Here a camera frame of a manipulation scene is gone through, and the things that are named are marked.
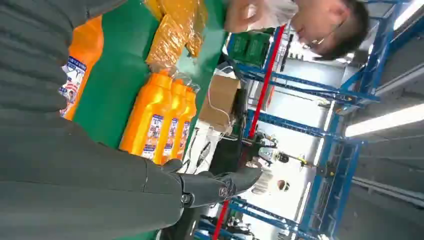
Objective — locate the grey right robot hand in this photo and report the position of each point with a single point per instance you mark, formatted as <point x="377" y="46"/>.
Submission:
<point x="82" y="185"/>

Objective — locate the green table mat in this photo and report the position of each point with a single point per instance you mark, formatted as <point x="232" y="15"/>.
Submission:
<point x="116" y="82"/>

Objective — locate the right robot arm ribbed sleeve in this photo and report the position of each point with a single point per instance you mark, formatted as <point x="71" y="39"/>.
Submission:
<point x="30" y="59"/>

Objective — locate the brown cardboard box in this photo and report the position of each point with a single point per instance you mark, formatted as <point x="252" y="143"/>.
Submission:
<point x="220" y="99"/>

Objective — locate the plastic-wrapped orange bottle pack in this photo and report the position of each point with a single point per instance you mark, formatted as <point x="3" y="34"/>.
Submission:
<point x="172" y="39"/>

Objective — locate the background white robot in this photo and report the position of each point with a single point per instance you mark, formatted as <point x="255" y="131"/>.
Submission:
<point x="270" y="155"/>

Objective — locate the red metal bar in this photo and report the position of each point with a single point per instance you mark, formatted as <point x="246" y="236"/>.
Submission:
<point x="265" y="86"/>

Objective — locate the green plastic crate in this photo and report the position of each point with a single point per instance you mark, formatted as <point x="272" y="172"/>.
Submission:
<point x="239" y="46"/>
<point x="258" y="49"/>

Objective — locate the blue metal rack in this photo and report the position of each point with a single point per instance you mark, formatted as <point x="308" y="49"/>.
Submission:
<point x="331" y="159"/>

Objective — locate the person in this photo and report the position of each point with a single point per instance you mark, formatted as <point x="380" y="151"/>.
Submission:
<point x="328" y="26"/>

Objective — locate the long ceiling light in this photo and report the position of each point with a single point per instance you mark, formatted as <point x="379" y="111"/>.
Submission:
<point x="387" y="120"/>
<point x="409" y="13"/>

